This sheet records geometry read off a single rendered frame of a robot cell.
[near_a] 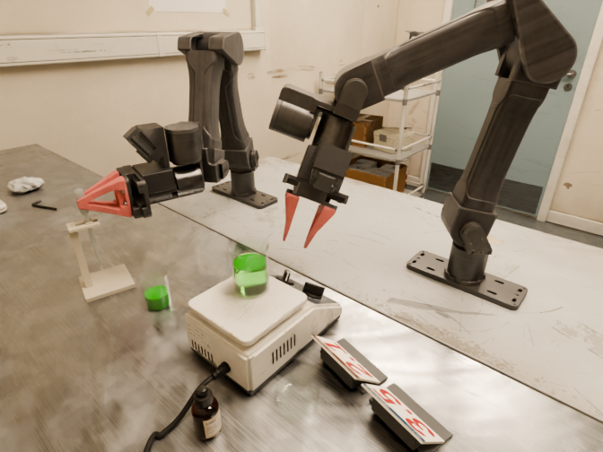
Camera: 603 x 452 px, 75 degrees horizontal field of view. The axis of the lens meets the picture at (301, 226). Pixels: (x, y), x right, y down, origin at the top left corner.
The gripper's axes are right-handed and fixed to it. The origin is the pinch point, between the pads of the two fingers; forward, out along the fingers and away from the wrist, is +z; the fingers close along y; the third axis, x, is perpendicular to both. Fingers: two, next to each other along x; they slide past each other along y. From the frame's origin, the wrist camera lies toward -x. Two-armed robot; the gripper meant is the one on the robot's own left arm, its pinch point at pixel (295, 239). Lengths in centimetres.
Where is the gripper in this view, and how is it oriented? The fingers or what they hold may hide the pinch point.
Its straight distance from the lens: 62.7
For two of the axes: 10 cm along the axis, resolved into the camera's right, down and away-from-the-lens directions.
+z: -3.4, 9.4, 0.6
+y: 9.4, 3.4, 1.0
